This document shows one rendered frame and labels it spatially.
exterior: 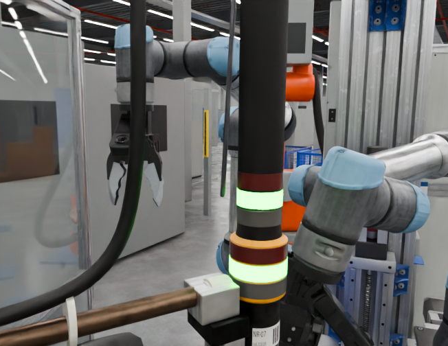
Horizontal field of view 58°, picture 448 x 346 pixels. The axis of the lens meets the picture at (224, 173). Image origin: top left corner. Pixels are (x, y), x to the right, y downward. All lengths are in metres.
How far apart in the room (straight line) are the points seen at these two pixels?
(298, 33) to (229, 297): 4.13
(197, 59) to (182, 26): 6.48
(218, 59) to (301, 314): 0.49
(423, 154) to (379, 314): 0.61
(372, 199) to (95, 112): 3.78
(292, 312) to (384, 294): 0.76
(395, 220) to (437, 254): 1.82
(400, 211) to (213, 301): 0.35
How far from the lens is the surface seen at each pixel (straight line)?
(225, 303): 0.29
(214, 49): 0.81
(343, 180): 0.50
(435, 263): 2.42
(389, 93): 1.27
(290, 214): 4.35
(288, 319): 0.55
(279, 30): 0.28
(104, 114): 4.25
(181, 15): 7.36
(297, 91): 4.39
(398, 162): 0.79
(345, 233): 0.51
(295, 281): 0.55
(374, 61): 1.27
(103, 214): 4.34
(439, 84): 2.26
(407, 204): 0.59
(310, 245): 0.52
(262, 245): 0.28
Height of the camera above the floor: 1.67
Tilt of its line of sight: 9 degrees down
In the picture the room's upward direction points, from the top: 1 degrees clockwise
